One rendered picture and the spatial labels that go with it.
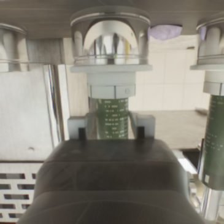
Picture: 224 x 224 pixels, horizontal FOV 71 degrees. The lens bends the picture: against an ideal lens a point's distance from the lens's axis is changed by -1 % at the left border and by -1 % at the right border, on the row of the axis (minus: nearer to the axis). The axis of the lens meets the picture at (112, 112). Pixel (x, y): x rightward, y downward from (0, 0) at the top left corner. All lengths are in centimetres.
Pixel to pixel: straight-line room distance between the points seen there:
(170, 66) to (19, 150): 159
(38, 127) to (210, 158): 21
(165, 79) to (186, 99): 30
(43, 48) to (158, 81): 151
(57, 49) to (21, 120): 11
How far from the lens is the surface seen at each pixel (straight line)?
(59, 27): 18
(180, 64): 176
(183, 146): 30
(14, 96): 24
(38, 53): 25
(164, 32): 18
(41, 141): 25
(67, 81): 20
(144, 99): 168
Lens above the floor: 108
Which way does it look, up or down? 14 degrees up
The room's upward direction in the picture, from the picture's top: 179 degrees clockwise
